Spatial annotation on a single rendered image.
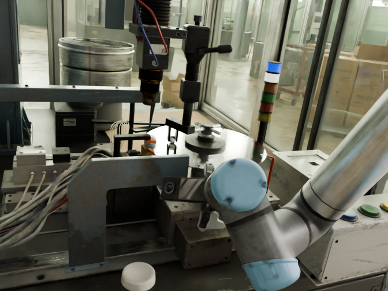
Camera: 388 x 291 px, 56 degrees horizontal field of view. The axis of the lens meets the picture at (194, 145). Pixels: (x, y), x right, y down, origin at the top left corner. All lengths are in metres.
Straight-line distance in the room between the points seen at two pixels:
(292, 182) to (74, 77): 0.92
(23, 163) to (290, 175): 0.73
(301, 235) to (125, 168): 0.36
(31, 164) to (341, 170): 0.77
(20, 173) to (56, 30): 0.98
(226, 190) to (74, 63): 1.12
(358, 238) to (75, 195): 0.60
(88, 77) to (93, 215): 0.83
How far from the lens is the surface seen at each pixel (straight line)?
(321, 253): 0.87
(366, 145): 0.55
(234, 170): 0.51
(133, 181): 0.76
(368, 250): 0.95
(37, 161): 1.05
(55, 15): 1.89
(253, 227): 0.53
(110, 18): 0.97
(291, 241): 0.57
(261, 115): 1.21
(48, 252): 0.90
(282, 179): 1.13
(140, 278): 0.80
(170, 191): 0.71
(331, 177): 0.58
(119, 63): 1.53
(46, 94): 1.07
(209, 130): 0.97
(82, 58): 1.51
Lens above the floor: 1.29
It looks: 21 degrees down
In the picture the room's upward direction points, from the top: 7 degrees clockwise
